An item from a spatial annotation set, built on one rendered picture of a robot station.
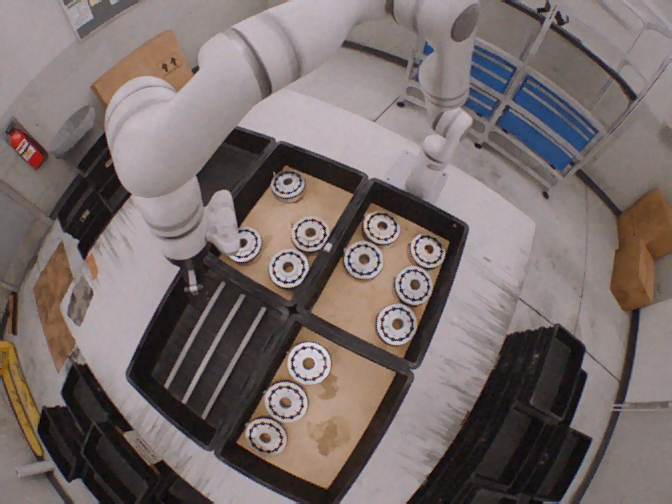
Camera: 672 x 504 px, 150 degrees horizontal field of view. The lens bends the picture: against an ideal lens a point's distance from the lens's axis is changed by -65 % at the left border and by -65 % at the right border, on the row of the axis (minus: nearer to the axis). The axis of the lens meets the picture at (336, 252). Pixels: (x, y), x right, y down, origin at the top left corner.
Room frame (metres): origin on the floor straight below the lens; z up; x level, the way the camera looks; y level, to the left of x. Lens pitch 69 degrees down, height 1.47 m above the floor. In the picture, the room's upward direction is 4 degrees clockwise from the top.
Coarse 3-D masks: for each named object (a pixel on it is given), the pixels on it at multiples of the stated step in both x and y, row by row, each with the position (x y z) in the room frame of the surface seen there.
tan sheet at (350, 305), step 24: (360, 240) 0.29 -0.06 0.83; (408, 240) 0.30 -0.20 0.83; (384, 264) 0.22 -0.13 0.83; (408, 264) 0.23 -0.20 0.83; (336, 288) 0.15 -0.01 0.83; (360, 288) 0.15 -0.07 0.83; (384, 288) 0.16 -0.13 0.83; (312, 312) 0.08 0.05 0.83; (336, 312) 0.09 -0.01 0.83; (360, 312) 0.09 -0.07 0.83; (360, 336) 0.03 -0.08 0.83
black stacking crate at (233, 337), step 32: (224, 288) 0.12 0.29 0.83; (160, 320) 0.00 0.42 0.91; (192, 320) 0.02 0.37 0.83; (224, 320) 0.03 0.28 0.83; (160, 352) -0.09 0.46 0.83; (192, 352) -0.07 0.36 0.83; (224, 352) -0.05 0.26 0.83; (256, 352) -0.04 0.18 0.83; (160, 384) -0.19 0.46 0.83; (192, 416) -0.24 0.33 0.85; (224, 416) -0.22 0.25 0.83
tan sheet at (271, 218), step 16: (304, 176) 0.49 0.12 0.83; (320, 192) 0.43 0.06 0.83; (336, 192) 0.44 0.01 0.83; (256, 208) 0.37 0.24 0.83; (272, 208) 0.37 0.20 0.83; (288, 208) 0.37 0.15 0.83; (304, 208) 0.37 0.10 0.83; (320, 208) 0.38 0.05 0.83; (336, 208) 0.38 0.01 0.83; (256, 224) 0.31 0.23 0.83; (272, 224) 0.32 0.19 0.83; (288, 224) 0.32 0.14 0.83; (272, 240) 0.27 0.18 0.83; (288, 240) 0.27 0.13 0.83; (224, 256) 0.21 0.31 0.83; (272, 256) 0.22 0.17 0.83; (256, 272) 0.17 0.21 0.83; (288, 272) 0.18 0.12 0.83; (272, 288) 0.13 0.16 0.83
